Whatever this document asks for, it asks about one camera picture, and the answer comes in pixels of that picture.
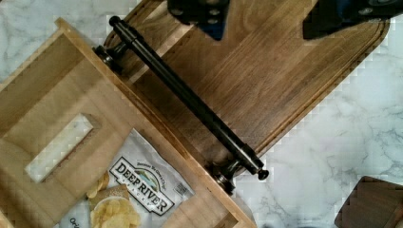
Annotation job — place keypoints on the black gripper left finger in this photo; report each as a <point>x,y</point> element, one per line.
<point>207,15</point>

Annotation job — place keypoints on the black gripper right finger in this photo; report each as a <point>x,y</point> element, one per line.
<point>330,16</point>

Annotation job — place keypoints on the black metal drawer handle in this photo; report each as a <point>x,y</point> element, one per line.
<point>244,155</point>

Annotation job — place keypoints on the light wooden drawer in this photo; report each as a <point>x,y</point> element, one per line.
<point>64,117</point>

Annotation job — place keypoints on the dark wooden cutting board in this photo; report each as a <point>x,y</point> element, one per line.
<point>262,77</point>

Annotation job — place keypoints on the Deep River chips bag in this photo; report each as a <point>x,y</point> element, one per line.
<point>139,174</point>

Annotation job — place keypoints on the dark wooden block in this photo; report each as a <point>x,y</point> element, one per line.
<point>373,203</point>

